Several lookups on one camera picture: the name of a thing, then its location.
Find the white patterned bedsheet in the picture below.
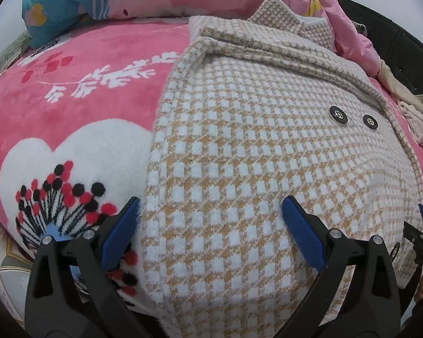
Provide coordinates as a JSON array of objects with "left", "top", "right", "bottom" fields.
[{"left": 0, "top": 202, "right": 34, "bottom": 324}]

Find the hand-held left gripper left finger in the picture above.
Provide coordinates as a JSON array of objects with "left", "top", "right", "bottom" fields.
[{"left": 24, "top": 196, "right": 142, "bottom": 338}]

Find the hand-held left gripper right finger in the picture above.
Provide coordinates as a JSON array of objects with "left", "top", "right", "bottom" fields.
[{"left": 278, "top": 195, "right": 400, "bottom": 338}]

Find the black bed headboard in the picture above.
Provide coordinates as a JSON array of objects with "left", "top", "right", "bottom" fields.
[{"left": 338, "top": 0, "right": 423, "bottom": 95}]

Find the pink floral blanket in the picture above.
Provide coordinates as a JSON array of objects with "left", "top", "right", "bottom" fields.
[{"left": 0, "top": 16, "right": 423, "bottom": 307}]

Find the tan cloth garment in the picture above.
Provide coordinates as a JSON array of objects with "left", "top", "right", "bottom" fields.
[{"left": 377, "top": 60, "right": 423, "bottom": 124}]

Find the beige houndstooth knit coat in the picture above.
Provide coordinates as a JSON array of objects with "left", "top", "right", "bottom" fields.
[{"left": 129, "top": 0, "right": 423, "bottom": 338}]

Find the grey patterned cloth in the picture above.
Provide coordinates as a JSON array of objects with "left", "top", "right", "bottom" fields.
[{"left": 0, "top": 30, "right": 34, "bottom": 78}]

